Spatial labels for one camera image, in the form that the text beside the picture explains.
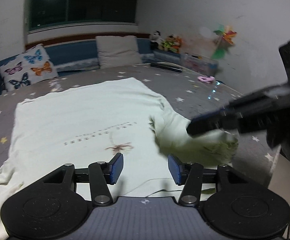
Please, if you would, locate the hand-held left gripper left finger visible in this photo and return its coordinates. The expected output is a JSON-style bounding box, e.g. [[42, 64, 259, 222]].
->
[[35, 153, 124, 205]]

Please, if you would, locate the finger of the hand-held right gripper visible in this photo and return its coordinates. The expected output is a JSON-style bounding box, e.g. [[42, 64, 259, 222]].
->
[[186, 107, 239, 138]]

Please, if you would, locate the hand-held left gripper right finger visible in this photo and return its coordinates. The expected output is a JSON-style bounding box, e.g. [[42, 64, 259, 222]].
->
[[168, 154, 260, 206]]

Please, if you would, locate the pale green shirt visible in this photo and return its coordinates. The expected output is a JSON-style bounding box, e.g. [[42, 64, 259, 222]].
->
[[0, 77, 239, 240]]

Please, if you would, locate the grey star-patterned tablecloth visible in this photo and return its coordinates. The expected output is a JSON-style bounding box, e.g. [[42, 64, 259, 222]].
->
[[0, 63, 283, 189]]

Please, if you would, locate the clear plastic toy box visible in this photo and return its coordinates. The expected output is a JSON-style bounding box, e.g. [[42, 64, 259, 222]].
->
[[181, 52, 219, 77]]

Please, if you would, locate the black remote control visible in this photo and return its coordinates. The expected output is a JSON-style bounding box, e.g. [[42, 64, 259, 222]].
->
[[150, 62, 184, 73]]

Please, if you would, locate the colourful toy pinwheel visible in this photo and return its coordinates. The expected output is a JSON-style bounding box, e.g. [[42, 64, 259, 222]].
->
[[199, 24, 237, 61]]

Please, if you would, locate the orange plush toy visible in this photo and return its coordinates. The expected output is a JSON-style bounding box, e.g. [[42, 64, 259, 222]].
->
[[172, 36, 183, 54]]

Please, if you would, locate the panda plush toy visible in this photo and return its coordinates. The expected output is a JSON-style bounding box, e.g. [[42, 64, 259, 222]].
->
[[150, 30, 164, 51]]

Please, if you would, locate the beige pillow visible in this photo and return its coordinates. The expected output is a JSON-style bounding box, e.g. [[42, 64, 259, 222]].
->
[[95, 35, 142, 69]]

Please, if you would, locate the blue sofa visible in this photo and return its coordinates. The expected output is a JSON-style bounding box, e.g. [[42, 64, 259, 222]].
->
[[0, 37, 219, 101]]

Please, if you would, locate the butterfly print pillow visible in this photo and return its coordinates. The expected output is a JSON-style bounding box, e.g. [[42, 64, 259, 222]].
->
[[0, 44, 59, 92]]

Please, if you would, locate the dark window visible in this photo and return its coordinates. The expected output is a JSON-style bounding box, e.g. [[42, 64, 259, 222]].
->
[[25, 0, 139, 34]]

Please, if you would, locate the pink hair tie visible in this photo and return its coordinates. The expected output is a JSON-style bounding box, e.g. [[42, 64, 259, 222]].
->
[[197, 75, 216, 83]]

